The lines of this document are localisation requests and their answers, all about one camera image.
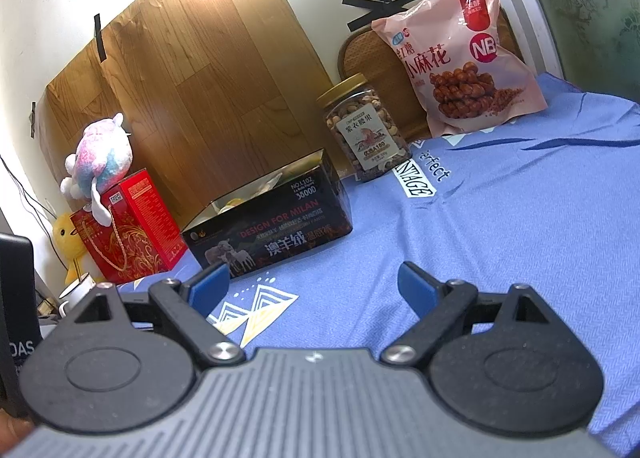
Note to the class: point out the pink blue plush toy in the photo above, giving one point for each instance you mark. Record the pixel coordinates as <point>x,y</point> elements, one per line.
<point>100,152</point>

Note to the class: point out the wooden wall board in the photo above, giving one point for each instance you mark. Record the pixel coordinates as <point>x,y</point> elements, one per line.
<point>200,87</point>

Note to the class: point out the black cardboard box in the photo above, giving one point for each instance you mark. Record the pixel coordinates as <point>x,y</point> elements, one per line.
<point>280,233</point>

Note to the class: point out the large pink snack bag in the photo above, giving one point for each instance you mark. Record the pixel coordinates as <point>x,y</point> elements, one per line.
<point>465,77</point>

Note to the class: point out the yellow plush duck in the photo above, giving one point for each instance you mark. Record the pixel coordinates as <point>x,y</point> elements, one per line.
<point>67,238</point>

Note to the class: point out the frosted glass door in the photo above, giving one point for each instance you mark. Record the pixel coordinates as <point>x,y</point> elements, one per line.
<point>590,12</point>

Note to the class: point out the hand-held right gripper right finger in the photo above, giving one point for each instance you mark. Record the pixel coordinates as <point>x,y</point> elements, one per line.
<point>417,288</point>

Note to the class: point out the short black tape strip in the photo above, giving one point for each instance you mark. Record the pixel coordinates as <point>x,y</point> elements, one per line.
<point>100,37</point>

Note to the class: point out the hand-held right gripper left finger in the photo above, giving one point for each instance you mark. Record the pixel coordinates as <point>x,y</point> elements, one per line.
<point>210,284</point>

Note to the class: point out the white mug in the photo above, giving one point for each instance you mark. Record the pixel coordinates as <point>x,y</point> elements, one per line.
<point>75,293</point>

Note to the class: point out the red gift box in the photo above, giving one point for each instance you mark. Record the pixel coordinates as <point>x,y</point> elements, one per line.
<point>140,228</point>

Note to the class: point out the clear nut jar gold lid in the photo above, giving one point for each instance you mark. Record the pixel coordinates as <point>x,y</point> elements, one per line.
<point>365,137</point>

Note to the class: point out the wicker chair back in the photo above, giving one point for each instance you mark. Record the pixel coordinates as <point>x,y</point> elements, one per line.
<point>370,62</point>

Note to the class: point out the black tape cross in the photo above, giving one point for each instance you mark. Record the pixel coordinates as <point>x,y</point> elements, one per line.
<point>365,1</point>

